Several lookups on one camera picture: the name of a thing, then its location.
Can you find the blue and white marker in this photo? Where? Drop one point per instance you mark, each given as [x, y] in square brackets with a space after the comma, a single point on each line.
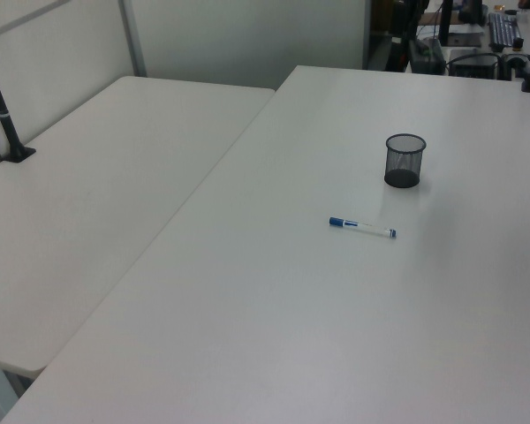
[364, 227]

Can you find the black monitor stand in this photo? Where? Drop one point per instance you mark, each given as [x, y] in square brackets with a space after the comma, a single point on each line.
[446, 22]

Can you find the dark device with green part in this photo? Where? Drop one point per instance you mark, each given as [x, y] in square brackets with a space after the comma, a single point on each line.
[426, 55]

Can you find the black box device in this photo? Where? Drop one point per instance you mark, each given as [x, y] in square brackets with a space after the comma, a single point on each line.
[473, 63]

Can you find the black camera pole with base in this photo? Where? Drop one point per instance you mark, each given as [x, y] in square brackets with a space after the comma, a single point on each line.
[4, 117]

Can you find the black computer keyboard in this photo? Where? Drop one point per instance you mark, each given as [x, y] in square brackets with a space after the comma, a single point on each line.
[503, 31]

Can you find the black mesh pen cup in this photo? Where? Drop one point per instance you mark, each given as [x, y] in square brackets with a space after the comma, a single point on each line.
[404, 170]

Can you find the grey metal partition post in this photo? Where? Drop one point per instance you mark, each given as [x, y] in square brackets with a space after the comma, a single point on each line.
[134, 40]

